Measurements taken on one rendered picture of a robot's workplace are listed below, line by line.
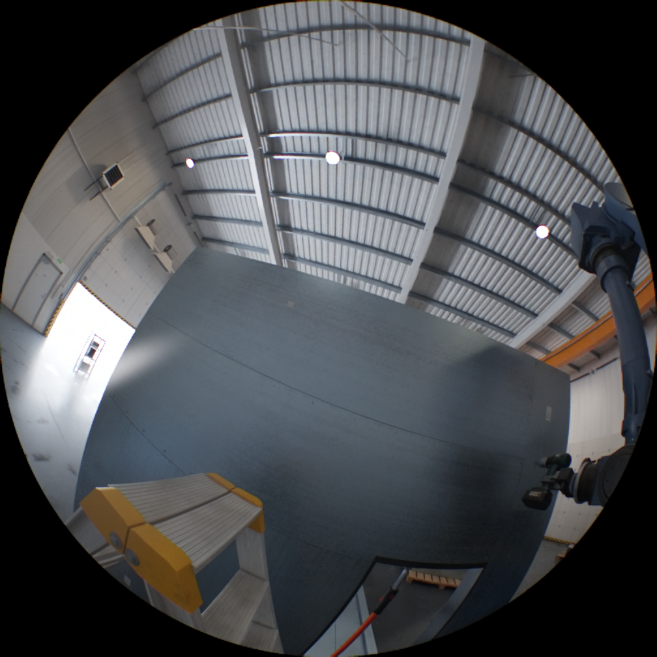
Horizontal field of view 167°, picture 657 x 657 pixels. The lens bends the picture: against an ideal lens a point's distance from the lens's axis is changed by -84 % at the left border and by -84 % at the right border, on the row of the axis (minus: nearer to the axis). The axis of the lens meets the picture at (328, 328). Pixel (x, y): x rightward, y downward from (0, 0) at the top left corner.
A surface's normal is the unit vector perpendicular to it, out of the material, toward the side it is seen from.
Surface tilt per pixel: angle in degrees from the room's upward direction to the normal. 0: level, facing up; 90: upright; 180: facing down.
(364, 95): 177
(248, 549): 92
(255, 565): 92
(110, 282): 90
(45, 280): 90
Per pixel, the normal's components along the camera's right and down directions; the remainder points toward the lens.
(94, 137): 0.93, 0.33
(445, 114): -0.38, 0.85
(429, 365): -0.02, -0.46
